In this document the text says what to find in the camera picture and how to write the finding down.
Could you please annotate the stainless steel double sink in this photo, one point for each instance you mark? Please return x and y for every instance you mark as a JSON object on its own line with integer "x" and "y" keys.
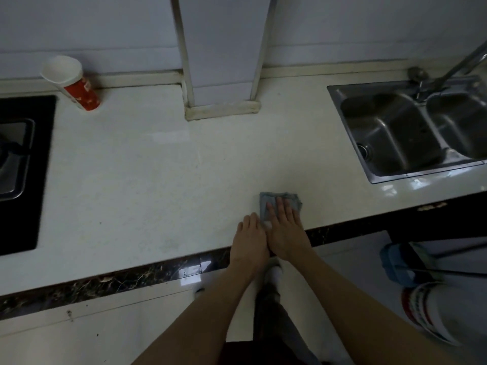
{"x": 395, "y": 132}

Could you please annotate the person's left hand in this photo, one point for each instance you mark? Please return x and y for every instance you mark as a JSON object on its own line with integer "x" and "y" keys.
{"x": 249, "y": 245}

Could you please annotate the white boxed pipe column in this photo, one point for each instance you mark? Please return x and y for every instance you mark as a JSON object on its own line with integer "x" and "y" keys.
{"x": 222, "y": 53}

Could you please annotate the person's dark trousers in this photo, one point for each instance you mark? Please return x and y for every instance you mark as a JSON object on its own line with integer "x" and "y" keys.
{"x": 272, "y": 330}

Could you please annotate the person's right middle finger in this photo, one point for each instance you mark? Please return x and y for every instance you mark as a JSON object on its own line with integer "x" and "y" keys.
{"x": 282, "y": 208}

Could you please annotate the white bucket with red label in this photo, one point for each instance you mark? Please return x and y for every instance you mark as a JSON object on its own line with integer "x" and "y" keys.
{"x": 441, "y": 311}

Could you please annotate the grey-blue cleaning cloth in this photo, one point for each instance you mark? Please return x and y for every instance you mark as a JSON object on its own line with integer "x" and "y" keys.
{"x": 268, "y": 199}

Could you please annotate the person's left forearm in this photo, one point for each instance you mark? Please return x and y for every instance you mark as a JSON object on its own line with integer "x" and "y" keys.
{"x": 201, "y": 319}

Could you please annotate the blue flat mop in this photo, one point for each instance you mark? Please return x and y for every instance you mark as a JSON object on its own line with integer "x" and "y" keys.
{"x": 399, "y": 262}

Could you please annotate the person's left fingers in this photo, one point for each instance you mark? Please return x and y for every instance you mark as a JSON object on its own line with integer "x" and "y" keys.
{"x": 251, "y": 223}

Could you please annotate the red and white paper cup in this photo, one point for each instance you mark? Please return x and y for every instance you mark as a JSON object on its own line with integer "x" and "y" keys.
{"x": 74, "y": 85}

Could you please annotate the chrome sink faucet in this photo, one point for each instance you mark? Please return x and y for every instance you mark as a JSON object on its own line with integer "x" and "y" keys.
{"x": 443, "y": 77}

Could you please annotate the person's white shoe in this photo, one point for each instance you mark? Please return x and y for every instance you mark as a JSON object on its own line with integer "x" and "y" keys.
{"x": 273, "y": 275}

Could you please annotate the black gas stove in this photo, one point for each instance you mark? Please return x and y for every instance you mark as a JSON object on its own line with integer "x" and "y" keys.
{"x": 19, "y": 167}

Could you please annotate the person's right forearm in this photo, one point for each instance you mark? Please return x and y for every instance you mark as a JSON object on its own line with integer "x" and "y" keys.
{"x": 361, "y": 315}

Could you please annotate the person's right hand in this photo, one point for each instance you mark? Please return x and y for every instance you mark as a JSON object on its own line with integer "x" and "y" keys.
{"x": 286, "y": 235}

